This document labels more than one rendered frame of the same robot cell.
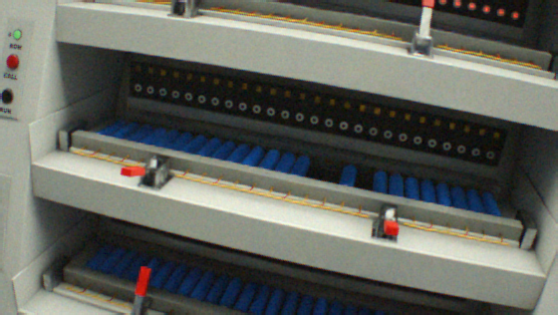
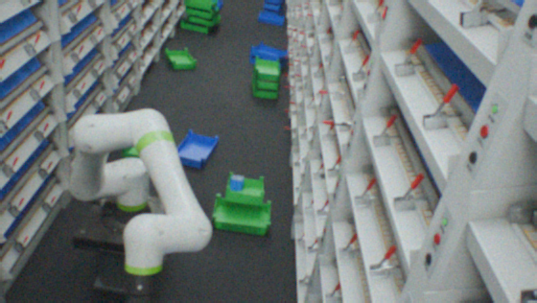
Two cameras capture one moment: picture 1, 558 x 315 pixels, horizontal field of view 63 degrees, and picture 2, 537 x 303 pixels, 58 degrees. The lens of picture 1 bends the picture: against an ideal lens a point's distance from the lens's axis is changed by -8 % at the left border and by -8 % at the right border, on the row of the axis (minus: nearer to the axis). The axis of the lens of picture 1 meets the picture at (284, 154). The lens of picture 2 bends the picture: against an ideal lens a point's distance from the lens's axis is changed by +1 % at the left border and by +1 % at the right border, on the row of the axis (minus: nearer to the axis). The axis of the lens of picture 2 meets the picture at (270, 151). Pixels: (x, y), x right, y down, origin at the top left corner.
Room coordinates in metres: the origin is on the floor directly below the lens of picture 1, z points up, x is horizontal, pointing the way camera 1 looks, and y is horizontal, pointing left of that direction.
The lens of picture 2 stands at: (-0.06, -1.57, 1.66)
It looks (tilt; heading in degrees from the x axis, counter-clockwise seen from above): 31 degrees down; 77
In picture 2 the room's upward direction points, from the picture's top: 10 degrees clockwise
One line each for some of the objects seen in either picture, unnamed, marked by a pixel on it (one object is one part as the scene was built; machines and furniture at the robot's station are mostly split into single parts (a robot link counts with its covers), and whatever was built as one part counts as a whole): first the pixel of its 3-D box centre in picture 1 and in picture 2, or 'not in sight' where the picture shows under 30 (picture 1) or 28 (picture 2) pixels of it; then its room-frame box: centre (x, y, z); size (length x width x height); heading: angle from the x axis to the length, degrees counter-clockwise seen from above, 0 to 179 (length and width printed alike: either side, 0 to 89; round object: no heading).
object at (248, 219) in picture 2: not in sight; (242, 214); (0.30, 0.44, 0.04); 0.30 x 0.20 x 0.08; 172
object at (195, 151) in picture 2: not in sight; (196, 148); (0.05, 1.08, 0.04); 0.30 x 0.20 x 0.08; 71
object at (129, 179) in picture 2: not in sight; (128, 183); (-0.24, 0.04, 0.49); 0.16 x 0.13 x 0.19; 21
